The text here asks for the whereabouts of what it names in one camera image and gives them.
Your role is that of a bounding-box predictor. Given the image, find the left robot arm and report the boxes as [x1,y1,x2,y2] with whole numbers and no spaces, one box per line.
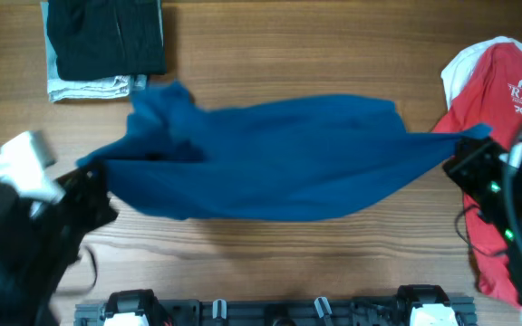
[0,163,118,325]

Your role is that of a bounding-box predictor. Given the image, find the red t-shirt white sleeves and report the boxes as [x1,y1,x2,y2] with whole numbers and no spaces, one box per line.
[433,36,522,308]

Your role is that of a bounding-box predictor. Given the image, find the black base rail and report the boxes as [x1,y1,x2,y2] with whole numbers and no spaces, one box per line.
[73,296,478,326]

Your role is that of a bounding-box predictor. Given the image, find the blue t-shirt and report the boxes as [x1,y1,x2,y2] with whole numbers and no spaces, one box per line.
[78,82,490,222]

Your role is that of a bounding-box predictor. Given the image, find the black folded garment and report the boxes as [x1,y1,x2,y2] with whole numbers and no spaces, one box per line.
[46,0,167,82]

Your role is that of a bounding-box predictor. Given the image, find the light grey folded garment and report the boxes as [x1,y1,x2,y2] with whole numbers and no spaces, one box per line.
[40,2,148,102]

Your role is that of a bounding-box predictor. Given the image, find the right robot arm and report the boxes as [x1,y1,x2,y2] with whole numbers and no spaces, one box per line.
[443,124,522,306]

